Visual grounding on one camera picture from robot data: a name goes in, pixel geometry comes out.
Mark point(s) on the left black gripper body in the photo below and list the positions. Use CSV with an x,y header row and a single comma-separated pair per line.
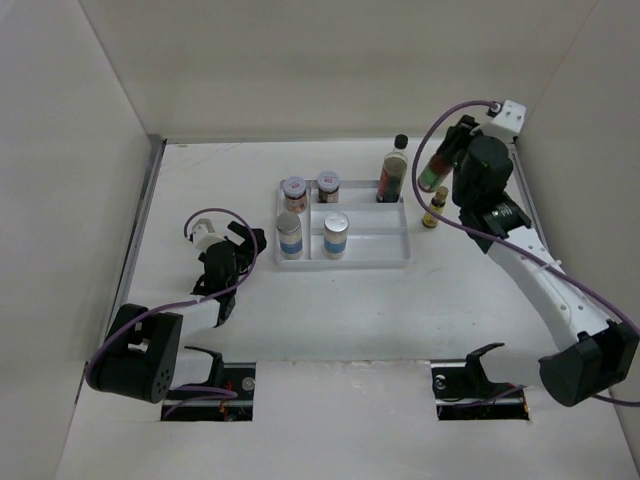
x,y
481,174

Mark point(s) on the red sauce bottle yellow cap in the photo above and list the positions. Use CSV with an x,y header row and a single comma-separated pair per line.
x,y
433,175

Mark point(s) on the blue label jar silver lid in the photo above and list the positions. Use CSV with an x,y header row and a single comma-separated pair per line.
x,y
289,231

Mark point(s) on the dark soy sauce bottle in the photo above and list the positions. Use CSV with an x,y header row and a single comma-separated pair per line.
x,y
393,172

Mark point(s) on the orange spice jar white lid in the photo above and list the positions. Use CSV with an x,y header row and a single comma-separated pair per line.
x,y
295,194

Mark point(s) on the dark spice jar white lid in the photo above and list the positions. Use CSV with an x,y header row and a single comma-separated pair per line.
x,y
328,185

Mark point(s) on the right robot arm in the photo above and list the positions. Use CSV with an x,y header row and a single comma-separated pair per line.
x,y
593,352

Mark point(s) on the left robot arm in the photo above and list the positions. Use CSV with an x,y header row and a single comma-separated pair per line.
x,y
449,300

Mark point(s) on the small yellow label bottle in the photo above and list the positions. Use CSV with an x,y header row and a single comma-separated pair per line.
x,y
436,207

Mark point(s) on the white divided organizer tray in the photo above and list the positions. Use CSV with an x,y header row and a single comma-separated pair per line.
x,y
377,236

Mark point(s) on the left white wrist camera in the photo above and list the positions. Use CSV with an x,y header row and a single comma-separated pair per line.
x,y
203,235

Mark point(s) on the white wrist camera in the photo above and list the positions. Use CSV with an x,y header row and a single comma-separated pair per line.
x,y
203,235
505,122

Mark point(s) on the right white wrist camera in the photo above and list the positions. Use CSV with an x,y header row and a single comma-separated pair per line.
x,y
505,122

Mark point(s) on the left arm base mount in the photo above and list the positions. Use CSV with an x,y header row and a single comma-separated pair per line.
x,y
206,388

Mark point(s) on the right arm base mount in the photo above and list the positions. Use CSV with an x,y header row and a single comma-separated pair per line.
x,y
463,392

